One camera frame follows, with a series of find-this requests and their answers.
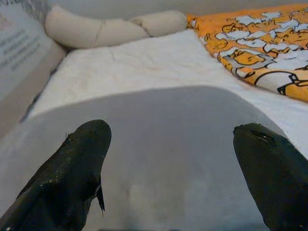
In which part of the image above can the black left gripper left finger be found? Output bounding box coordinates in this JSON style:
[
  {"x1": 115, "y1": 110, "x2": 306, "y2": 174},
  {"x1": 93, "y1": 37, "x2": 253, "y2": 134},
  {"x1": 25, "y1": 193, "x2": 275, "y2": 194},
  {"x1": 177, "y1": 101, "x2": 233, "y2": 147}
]
[{"x1": 0, "y1": 119, "x2": 113, "y2": 231}]

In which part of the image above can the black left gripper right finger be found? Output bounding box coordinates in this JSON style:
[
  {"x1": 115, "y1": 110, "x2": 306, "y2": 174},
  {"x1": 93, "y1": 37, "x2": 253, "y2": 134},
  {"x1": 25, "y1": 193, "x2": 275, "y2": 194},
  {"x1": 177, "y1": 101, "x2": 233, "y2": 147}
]
[{"x1": 232, "y1": 123, "x2": 308, "y2": 231}]

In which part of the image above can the grey rectangular pillow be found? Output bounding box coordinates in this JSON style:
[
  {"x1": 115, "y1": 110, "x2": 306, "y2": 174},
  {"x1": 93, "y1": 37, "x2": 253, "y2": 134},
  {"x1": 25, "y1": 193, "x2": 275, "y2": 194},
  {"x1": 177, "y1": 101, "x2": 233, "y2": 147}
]
[{"x1": 0, "y1": 85, "x2": 289, "y2": 231}]

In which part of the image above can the orange egg-print blanket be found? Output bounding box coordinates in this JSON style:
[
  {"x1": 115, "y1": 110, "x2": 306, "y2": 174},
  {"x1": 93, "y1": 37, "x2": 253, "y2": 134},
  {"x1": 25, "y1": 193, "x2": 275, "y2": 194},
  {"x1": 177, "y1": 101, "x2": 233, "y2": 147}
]
[{"x1": 186, "y1": 2, "x2": 308, "y2": 103}]

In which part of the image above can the white quilted mattress topper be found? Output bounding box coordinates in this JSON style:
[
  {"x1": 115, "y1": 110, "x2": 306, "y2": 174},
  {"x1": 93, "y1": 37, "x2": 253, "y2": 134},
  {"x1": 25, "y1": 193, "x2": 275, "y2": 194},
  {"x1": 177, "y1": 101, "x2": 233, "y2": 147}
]
[{"x1": 21, "y1": 30, "x2": 308, "y2": 159}]

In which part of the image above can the grey printed headboard cushion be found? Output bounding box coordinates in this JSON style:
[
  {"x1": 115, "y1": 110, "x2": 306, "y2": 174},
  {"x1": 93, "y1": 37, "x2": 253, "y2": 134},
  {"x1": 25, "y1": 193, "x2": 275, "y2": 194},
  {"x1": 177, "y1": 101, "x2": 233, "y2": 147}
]
[{"x1": 0, "y1": 0, "x2": 68, "y2": 142}]

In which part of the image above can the large beige bolster pillow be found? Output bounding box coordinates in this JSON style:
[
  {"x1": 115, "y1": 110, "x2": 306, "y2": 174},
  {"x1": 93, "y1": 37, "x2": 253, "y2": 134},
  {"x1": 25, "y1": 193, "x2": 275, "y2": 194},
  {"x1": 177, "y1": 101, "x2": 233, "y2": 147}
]
[{"x1": 44, "y1": 4, "x2": 154, "y2": 48}]

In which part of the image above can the small beige bolster pillow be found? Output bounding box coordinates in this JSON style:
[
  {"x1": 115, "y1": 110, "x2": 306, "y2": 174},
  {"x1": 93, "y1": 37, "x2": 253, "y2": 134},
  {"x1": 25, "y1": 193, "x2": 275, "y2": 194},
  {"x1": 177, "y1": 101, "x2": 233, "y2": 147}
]
[{"x1": 128, "y1": 10, "x2": 188, "y2": 38}]

